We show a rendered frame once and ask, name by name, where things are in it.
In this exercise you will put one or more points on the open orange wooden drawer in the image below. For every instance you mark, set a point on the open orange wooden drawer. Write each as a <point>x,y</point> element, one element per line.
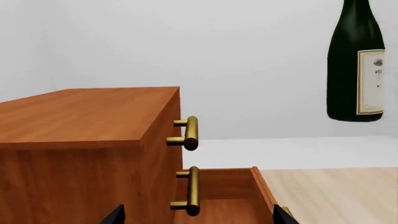
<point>230,196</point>

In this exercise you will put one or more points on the dark green wine bottle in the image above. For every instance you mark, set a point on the dark green wine bottle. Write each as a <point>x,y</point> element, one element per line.
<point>348,70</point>

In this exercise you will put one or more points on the orange wooden drawer cabinet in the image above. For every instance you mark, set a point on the orange wooden drawer cabinet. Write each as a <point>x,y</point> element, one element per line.
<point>77,151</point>

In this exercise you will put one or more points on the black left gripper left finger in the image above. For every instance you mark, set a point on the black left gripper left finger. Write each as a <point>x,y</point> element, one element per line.
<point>116,217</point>

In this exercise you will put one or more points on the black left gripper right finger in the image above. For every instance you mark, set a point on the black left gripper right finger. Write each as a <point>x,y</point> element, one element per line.
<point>282,217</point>

